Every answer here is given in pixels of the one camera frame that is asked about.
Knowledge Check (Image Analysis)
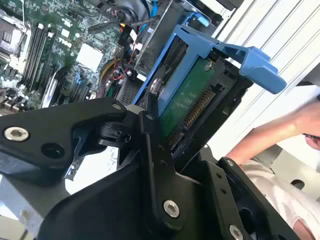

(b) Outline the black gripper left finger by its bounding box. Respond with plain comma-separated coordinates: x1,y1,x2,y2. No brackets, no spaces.
0,93,188,235

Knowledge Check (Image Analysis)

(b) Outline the hard disk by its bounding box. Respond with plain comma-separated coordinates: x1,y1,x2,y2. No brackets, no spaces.
131,23,287,167

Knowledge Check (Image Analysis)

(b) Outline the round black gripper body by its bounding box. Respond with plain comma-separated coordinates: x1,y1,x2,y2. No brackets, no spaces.
36,159,221,240

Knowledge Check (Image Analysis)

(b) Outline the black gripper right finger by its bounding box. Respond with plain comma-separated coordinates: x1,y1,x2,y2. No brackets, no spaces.
199,145,301,240

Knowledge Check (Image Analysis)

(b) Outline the person's bare hand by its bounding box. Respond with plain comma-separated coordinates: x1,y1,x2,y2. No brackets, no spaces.
296,99,320,138

